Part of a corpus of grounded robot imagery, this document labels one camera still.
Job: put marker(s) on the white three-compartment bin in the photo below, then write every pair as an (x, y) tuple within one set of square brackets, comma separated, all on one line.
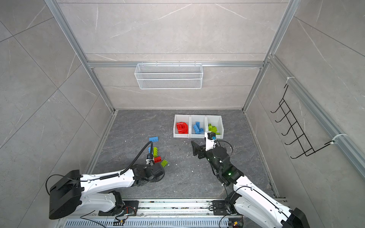
[(204, 121)]

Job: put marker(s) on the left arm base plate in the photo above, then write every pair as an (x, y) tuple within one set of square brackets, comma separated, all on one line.
[(129, 207)]

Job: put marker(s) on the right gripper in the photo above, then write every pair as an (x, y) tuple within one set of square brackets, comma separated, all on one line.
[(197, 150)]

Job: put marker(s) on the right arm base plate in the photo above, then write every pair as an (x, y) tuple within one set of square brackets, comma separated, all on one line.
[(221, 208)]

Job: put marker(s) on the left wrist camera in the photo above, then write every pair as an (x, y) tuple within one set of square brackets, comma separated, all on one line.
[(150, 159)]

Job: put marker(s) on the white wire mesh basket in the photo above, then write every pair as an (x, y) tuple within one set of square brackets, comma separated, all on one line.
[(169, 75)]

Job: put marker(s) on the red arch lego piece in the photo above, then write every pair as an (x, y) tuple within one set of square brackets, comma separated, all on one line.
[(182, 128)]

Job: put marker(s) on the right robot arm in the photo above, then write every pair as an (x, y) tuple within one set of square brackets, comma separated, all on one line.
[(247, 199)]

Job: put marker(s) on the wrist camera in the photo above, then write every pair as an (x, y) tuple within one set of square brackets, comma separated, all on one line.
[(150, 159), (210, 140)]

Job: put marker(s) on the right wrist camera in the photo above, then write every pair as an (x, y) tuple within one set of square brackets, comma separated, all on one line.
[(210, 140)]

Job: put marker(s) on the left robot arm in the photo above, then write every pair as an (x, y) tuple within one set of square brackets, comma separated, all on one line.
[(98, 192)]

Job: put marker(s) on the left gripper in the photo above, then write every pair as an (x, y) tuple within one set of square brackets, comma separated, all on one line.
[(159, 180)]

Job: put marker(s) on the black wire hook rack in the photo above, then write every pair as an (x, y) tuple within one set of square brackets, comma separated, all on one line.
[(296, 129)]

